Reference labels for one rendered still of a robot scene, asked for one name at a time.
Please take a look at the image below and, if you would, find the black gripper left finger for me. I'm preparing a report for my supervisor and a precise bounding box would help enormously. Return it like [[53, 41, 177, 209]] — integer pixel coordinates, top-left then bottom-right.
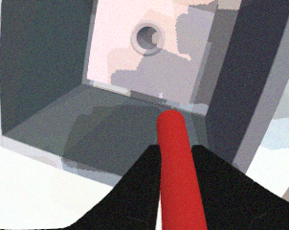
[[46, 145, 163, 230]]

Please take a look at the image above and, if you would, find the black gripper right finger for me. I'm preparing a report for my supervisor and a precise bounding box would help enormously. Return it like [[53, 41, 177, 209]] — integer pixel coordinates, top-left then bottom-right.
[[191, 145, 289, 230]]

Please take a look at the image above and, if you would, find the red peg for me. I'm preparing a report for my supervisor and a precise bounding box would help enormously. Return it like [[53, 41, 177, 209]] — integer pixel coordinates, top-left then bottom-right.
[[157, 110, 207, 230]]

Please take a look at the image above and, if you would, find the dark grey open box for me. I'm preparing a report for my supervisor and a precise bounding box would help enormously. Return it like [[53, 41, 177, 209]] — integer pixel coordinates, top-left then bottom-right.
[[0, 0, 289, 187]]

